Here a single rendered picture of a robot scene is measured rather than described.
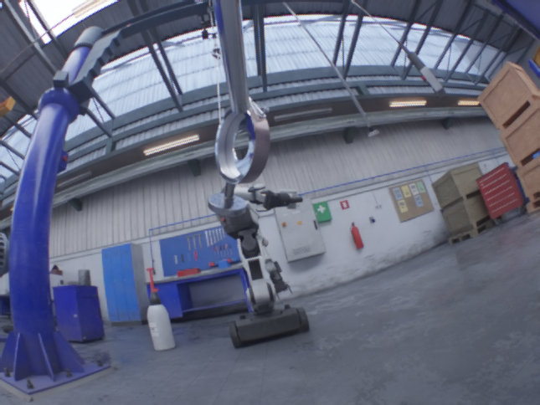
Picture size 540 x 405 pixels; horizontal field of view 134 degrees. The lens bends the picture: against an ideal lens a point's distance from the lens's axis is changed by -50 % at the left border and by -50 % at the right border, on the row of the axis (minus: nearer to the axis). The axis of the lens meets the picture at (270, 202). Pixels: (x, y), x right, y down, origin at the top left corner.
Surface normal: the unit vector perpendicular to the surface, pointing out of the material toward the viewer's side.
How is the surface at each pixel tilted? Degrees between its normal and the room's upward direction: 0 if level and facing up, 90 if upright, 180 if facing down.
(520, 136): 90
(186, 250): 90
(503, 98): 90
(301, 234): 90
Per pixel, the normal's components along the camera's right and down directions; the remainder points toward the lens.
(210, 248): -0.02, -0.33
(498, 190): -0.92, 0.11
